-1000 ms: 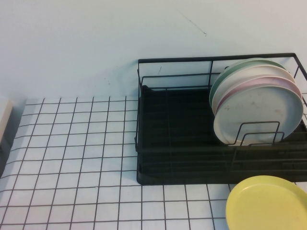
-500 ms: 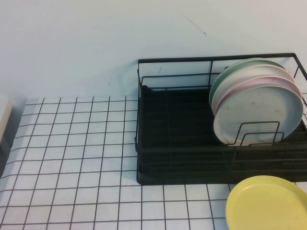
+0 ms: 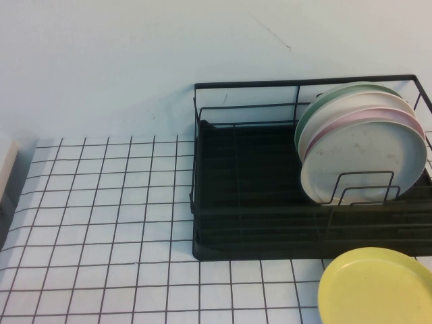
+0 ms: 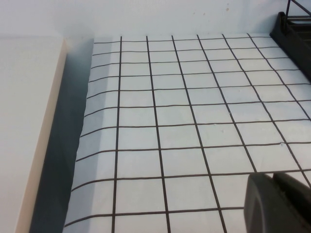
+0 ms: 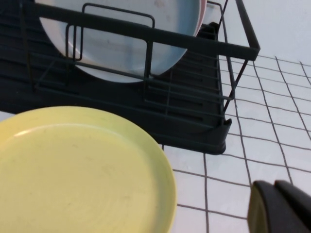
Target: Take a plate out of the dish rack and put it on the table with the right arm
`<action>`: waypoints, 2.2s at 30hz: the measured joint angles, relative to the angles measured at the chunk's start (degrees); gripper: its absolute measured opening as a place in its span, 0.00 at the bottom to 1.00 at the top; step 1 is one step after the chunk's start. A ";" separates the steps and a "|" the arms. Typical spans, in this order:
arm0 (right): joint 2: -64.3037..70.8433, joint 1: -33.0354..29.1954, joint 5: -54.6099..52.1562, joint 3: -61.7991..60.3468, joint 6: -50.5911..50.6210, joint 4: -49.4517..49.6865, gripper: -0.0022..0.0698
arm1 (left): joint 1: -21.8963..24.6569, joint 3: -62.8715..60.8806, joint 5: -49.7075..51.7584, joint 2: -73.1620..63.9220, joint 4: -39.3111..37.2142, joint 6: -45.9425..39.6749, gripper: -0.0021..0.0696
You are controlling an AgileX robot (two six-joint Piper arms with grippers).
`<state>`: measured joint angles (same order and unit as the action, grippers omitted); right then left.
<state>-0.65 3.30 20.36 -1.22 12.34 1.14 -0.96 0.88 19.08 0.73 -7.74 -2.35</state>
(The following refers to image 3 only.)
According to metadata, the black plastic drip tray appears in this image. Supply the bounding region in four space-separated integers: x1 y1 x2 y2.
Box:
192 118 432 261

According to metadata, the black wire dish rack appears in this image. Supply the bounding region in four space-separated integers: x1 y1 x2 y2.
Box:
191 74 432 261

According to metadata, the white grid pattern tablecloth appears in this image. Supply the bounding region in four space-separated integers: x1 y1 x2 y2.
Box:
0 134 432 324

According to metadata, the pale grey plate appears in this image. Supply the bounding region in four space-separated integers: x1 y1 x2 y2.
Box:
300 116 428 207

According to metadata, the cream white plate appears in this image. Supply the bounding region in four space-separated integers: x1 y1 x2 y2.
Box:
297 90 417 159

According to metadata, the green plate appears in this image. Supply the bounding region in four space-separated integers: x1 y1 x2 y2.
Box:
294 81 405 153

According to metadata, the yellow plate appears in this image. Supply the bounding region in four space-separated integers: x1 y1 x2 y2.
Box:
317 246 432 324

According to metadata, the pink plate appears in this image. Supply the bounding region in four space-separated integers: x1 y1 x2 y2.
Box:
306 104 426 157

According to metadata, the beige board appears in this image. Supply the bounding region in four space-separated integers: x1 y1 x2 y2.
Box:
0 135 20 207

